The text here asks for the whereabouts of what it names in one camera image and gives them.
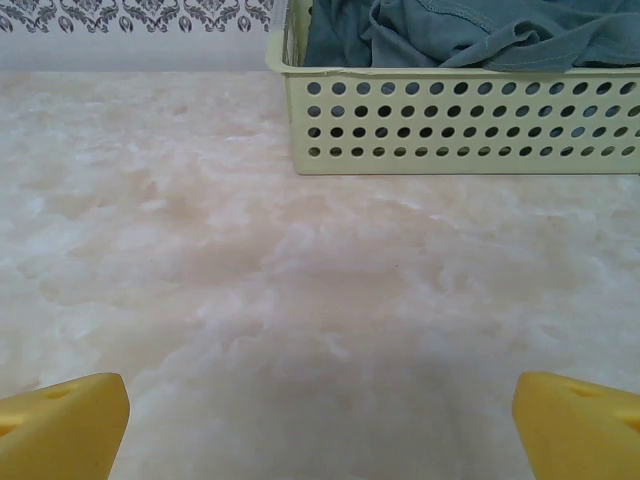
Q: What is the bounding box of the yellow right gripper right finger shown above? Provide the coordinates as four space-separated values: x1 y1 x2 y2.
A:
513 370 640 480

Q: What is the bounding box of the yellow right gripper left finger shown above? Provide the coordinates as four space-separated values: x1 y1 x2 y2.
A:
0 372 132 480

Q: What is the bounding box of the grey t-shirt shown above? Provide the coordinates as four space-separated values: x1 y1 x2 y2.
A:
303 0 640 74

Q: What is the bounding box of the pale green perforated plastic basket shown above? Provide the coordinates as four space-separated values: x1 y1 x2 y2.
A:
266 0 640 177

